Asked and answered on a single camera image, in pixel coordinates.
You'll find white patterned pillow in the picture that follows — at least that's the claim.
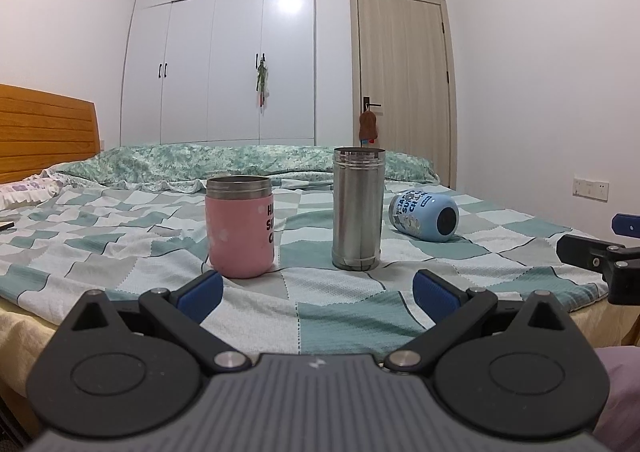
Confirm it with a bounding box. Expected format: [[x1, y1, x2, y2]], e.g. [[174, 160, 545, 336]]
[[0, 174, 67, 211]]

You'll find person's pink clothing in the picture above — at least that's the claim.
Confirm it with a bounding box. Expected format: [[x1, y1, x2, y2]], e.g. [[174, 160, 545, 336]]
[[594, 346, 640, 444]]

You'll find checked green white blanket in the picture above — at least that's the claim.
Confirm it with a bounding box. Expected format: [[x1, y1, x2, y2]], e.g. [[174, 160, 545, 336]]
[[0, 177, 613, 364]]

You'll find green hanging ornament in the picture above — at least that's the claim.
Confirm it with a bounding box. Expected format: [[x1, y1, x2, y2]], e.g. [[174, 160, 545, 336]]
[[254, 59, 271, 107]]

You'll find wooden headboard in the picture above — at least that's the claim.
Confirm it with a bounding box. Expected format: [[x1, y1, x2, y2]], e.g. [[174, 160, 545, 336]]
[[0, 84, 101, 185]]

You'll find pink cup with steel rim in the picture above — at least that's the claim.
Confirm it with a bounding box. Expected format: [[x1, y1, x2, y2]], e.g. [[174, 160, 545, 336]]
[[204, 175, 277, 280]]

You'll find white wall socket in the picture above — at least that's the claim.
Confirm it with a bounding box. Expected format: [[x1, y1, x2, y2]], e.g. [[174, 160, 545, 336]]
[[573, 177, 610, 201]]

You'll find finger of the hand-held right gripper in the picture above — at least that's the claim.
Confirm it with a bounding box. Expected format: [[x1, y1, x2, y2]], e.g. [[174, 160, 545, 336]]
[[556, 233, 640, 307], [611, 213, 640, 236]]

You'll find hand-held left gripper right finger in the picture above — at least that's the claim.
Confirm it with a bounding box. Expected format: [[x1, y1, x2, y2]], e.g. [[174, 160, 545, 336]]
[[384, 269, 580, 375]]

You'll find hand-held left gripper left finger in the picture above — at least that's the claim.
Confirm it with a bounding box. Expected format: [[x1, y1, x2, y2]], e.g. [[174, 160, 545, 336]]
[[57, 270, 253, 376]]

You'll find brown hanging ornament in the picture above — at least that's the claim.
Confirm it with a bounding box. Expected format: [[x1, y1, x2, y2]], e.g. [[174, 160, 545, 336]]
[[359, 110, 377, 149]]

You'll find green floral quilt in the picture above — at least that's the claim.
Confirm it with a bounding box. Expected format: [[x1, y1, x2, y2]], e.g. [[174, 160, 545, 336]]
[[55, 144, 441, 196]]

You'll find light wooden door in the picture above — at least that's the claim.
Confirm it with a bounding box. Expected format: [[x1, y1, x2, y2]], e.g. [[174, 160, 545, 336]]
[[350, 0, 458, 190]]

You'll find blue printed cup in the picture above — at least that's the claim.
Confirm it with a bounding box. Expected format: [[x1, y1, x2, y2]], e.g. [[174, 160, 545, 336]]
[[388, 189, 460, 243]]

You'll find white wardrobe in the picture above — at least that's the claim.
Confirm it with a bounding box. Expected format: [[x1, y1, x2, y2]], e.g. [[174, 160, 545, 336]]
[[119, 0, 317, 149]]

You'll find tall stainless steel cup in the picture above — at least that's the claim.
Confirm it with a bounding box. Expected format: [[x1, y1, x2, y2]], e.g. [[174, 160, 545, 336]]
[[331, 147, 386, 271]]

